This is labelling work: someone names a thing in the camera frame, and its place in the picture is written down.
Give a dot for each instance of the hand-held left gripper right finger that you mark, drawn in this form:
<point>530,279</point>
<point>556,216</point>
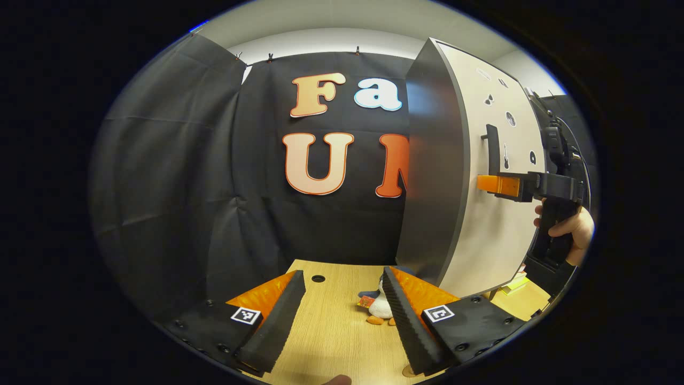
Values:
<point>406,326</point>

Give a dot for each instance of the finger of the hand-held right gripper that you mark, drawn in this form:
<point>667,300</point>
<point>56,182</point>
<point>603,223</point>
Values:
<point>521,187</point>

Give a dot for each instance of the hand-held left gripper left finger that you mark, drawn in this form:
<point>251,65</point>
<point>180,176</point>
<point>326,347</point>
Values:
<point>278,326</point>

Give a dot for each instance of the brown round coaster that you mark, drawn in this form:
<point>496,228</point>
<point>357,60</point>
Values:
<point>409,371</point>

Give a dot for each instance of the beige cabinet door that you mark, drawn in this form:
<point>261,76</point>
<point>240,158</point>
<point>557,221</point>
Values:
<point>497,240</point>

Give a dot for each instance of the dark grey cabinet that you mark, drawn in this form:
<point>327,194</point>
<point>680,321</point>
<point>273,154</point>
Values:
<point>427,160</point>

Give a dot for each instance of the penguin plush toy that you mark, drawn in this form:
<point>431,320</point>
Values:
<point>378,307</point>

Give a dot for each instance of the yellow paper pad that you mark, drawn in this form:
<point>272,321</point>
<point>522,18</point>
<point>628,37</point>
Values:
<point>515,283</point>

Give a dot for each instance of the black backdrop cloth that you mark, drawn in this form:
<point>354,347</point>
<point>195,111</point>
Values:
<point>171,187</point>

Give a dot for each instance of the row of small cloth clips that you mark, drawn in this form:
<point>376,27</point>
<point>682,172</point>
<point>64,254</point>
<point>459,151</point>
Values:
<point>270,57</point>

